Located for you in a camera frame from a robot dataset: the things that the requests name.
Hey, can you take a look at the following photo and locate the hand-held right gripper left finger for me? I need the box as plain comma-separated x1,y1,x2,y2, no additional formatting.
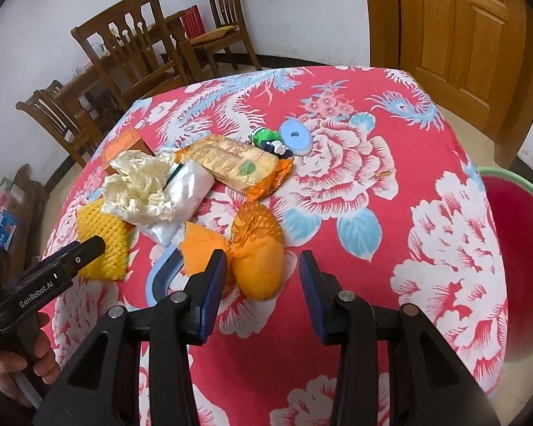
32,248,228,426

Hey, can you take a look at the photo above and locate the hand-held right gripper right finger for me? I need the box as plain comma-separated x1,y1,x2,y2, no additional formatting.
298,250,502,426

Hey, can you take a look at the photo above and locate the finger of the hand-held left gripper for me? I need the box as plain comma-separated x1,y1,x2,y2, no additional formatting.
40,236,107,277

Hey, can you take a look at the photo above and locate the yellow foam fruit net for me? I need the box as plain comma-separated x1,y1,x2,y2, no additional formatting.
76,199,136,281

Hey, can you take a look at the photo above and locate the white tissue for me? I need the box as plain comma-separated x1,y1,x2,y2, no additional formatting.
102,150,183,223

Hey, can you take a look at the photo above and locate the orange cracker packet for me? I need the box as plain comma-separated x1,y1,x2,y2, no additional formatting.
174,134,295,200

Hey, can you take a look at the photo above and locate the green toy figure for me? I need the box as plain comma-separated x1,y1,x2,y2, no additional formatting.
249,126,296,160

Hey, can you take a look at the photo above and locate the red basin with green rim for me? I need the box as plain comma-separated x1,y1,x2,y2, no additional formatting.
475,166,533,360

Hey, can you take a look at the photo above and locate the person's left hand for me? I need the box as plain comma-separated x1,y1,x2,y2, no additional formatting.
0,313,62,409

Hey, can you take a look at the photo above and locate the red floral tablecloth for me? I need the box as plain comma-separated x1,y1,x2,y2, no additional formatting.
42,66,509,426

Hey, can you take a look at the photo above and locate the white plastic packet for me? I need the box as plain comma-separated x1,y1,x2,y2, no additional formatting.
135,160,216,246

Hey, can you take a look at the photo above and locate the orange cardboard box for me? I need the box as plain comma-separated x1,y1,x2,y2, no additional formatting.
101,128,156,175

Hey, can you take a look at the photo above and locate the low wooden chair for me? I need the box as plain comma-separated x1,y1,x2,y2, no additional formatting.
15,80,99,169

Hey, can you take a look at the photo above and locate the blue round disc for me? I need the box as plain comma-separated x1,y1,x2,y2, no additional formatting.
279,115,314,157

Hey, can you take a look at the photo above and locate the large wooden chair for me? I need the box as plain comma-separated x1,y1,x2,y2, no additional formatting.
71,0,192,111

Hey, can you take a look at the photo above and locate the yellow seat cushion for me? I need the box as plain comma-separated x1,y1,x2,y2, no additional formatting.
189,26,241,46

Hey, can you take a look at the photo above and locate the wooden door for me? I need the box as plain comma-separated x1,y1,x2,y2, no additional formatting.
362,0,533,169

